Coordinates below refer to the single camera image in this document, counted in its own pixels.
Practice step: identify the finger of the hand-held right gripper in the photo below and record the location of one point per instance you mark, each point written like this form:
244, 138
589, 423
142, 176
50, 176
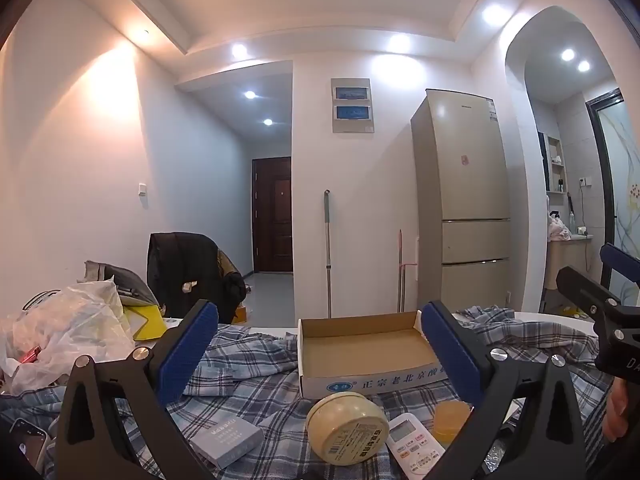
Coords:
622, 270
585, 290

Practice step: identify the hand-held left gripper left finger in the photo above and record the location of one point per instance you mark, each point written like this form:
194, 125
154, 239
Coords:
187, 350

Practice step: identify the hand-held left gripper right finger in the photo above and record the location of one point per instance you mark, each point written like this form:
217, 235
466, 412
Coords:
450, 355

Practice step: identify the orange soap bar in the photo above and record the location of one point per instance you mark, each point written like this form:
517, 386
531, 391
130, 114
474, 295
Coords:
450, 420

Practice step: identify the shallow cardboard box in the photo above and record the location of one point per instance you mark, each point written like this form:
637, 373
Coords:
365, 345

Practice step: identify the white remote control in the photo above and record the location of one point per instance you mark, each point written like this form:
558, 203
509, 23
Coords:
410, 440

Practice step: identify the round cream tin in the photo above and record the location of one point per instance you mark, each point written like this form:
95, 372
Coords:
345, 425

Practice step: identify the person's right hand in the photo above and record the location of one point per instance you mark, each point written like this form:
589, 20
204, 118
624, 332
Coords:
617, 410

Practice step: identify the beige sink cabinet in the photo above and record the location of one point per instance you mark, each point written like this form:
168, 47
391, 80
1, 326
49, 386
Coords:
567, 262

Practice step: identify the yellow bag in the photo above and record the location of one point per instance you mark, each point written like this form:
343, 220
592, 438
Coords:
147, 322

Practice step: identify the orange cardboard box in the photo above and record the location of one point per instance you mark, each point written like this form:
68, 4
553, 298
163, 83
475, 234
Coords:
241, 313

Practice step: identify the pink cloth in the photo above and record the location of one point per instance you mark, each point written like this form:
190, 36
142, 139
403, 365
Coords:
557, 230

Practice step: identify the blue plaid shirt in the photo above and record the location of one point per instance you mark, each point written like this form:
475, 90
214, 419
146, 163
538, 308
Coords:
260, 360

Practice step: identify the black jacket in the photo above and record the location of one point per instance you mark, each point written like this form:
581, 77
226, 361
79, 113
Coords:
180, 265

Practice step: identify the grey cloth bag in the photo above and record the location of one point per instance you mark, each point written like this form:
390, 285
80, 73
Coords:
125, 282

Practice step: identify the small grey box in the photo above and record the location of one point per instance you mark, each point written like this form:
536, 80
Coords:
225, 440

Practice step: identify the frosted glass door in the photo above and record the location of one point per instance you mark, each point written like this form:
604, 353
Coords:
622, 170

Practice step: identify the crumpled clear plastic bag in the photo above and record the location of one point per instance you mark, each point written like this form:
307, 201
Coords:
75, 330

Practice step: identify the small red item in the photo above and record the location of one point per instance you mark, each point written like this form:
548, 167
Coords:
31, 355

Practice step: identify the dark brown door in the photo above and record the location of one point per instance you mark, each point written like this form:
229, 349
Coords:
272, 215

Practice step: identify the beige refrigerator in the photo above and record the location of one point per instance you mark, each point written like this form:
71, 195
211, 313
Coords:
460, 185

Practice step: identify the smartphone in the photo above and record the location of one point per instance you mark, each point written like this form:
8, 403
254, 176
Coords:
27, 442

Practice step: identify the wall niche shelf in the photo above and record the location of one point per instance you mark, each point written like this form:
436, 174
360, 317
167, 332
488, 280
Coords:
555, 160

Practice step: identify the wall electrical panel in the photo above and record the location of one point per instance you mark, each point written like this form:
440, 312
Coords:
352, 105

